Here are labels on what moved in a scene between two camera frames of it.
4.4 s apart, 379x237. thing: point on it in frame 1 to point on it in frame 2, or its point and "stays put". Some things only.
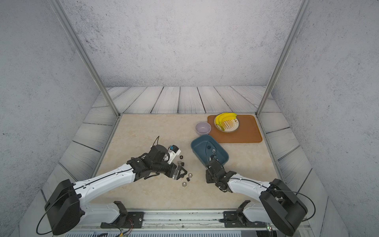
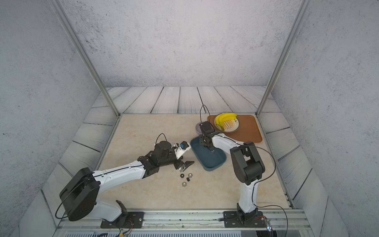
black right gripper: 208,178 to 201,141
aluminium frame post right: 293,32 stays put
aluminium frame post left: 60,15 stays put
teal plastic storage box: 204,146 stays put
